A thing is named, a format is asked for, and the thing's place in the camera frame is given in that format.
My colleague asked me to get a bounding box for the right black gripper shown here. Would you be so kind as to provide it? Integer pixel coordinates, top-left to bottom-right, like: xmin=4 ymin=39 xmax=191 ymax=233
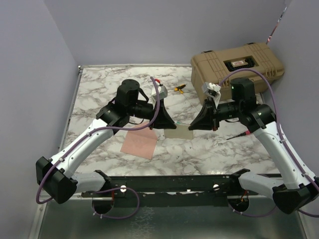
xmin=188 ymin=96 xmax=242 ymax=131

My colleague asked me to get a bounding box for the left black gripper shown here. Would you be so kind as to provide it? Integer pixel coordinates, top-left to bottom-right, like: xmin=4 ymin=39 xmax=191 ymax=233
xmin=128 ymin=98 xmax=177 ymax=130

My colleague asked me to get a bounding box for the cream paper letter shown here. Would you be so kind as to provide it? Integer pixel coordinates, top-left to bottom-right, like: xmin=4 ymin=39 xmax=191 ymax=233
xmin=164 ymin=124 xmax=194 ymax=140

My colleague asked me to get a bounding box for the pink envelope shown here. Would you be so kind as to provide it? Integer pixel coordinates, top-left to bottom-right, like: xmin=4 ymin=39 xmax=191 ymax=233
xmin=121 ymin=126 xmax=158 ymax=160

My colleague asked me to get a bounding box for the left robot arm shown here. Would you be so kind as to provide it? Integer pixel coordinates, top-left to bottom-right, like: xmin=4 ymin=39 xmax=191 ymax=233
xmin=35 ymin=78 xmax=176 ymax=204

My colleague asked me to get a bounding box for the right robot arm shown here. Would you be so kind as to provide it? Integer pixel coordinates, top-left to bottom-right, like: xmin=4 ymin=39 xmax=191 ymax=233
xmin=188 ymin=78 xmax=319 ymax=214

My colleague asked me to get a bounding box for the tan plastic case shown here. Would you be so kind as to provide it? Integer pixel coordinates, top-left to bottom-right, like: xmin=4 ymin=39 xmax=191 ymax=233
xmin=190 ymin=43 xmax=284 ymax=104

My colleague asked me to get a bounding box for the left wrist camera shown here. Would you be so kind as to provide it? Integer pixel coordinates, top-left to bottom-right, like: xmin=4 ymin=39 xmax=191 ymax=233
xmin=151 ymin=78 xmax=167 ymax=106

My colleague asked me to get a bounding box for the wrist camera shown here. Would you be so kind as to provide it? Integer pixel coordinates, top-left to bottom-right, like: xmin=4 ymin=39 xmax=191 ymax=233
xmin=202 ymin=82 xmax=221 ymax=108
xmin=151 ymin=78 xmax=167 ymax=106

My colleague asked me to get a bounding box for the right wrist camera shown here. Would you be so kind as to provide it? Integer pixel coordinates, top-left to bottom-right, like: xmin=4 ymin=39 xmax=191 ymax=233
xmin=202 ymin=82 xmax=221 ymax=108

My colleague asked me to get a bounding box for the yellow handled screwdriver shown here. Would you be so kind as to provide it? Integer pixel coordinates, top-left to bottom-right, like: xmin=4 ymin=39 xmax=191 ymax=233
xmin=174 ymin=84 xmax=198 ymax=112

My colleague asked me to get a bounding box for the black mounting rail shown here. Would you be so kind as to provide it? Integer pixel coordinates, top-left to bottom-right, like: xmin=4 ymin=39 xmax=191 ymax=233
xmin=79 ymin=174 xmax=275 ymax=209

